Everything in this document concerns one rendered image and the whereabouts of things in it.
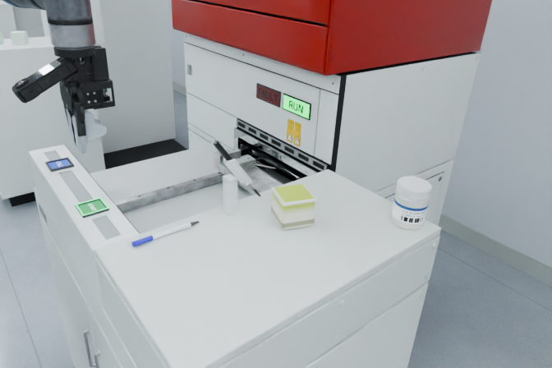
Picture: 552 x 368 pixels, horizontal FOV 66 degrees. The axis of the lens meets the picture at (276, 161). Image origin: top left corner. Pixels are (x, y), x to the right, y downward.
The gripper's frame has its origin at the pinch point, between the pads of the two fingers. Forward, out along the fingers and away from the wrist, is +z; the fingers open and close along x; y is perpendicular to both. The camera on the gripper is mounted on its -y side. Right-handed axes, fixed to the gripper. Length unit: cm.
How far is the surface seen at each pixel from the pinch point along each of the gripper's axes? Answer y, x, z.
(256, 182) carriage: 47, 2, 23
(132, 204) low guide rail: 15.4, 17.0, 26.8
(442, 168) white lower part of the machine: 120, -15, 31
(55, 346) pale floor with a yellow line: -6, 65, 111
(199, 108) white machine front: 59, 56, 17
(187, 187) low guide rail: 32.4, 17.0, 26.8
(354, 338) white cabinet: 33, -50, 30
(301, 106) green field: 58, -3, 0
